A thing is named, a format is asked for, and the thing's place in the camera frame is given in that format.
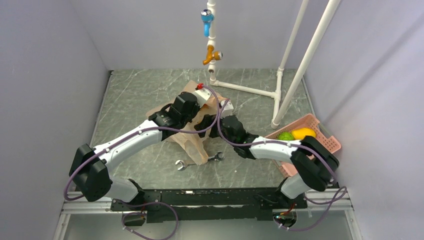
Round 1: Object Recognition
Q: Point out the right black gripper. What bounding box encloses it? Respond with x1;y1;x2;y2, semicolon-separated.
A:
194;111;237;147

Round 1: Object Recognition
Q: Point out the orange banana-print plastic bag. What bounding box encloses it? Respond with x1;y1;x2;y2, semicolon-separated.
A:
145;80;226;161

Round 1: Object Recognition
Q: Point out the green fake fruit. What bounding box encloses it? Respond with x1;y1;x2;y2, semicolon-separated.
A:
277;131;295;141

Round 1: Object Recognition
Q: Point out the yellow fake mango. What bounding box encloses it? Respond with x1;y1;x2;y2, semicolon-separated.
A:
290;127;317;140

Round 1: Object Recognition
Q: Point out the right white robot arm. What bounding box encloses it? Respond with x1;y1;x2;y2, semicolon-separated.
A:
194;114;340;208

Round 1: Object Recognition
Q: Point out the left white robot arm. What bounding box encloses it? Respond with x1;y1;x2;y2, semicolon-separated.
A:
69;89;211;210

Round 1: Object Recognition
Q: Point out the silver open-end wrench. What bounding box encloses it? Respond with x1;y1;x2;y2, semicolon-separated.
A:
175;151;225;171

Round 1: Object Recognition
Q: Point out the orange tap valve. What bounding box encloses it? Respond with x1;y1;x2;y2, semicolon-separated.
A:
202;45;223;66

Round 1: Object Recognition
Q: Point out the blue tap valve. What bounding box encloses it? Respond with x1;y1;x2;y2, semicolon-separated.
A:
201;9;215;37

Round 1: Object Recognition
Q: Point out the pink plastic basket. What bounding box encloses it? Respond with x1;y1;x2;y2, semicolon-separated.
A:
266;113;342;177

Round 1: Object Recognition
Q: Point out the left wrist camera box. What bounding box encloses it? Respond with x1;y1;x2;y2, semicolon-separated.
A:
193;83;211;108

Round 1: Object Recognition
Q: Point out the white PVC pipe frame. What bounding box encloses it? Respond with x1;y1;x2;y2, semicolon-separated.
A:
206;0;343;130

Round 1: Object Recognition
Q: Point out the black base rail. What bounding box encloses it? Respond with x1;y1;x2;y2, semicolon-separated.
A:
110;187;308;223

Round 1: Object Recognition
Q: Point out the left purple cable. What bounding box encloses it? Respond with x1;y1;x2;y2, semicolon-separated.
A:
63;85;220;202

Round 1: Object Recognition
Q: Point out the purple cable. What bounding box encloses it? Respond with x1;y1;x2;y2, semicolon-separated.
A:
216;98;348;232
63;85;220;202

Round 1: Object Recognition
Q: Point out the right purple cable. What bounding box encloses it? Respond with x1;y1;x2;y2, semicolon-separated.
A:
216;98;348;232

